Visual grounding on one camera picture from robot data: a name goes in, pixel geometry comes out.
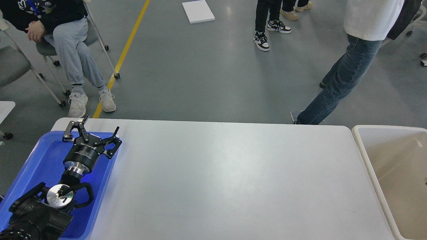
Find person in tan shoes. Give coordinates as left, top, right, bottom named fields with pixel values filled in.
left=280, top=0, right=314, bottom=20

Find seated person grey pants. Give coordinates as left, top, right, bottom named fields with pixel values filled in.
left=1, top=0, right=116, bottom=118

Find beige plastic bin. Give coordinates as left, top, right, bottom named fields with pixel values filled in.
left=352, top=125, right=427, bottom=240

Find black castor under side table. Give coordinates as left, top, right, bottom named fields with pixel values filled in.
left=2, top=132, right=13, bottom=140

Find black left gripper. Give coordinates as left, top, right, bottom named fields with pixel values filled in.
left=63, top=114, right=122, bottom=174

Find grey chair with castors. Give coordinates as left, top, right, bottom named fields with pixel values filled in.
left=36, top=0, right=120, bottom=79

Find blue plastic tray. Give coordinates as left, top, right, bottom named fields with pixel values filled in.
left=0, top=131, right=116, bottom=240

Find grey chair at left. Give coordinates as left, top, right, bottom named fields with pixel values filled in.
left=0, top=18, right=67, bottom=107

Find person white shirt jeans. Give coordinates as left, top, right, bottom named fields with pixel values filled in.
left=295, top=0, right=421, bottom=125

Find chair base at right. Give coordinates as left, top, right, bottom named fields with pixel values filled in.
left=380, top=3, right=427, bottom=67

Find person black pants white sneakers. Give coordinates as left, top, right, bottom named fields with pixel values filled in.
left=253, top=0, right=292, bottom=52

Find white side table corner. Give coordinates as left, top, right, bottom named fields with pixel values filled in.
left=0, top=101, right=16, bottom=124

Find white flat box on floor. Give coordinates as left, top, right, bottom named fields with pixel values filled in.
left=182, top=0, right=215, bottom=23

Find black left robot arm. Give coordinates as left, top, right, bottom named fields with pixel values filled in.
left=1, top=115, right=122, bottom=240

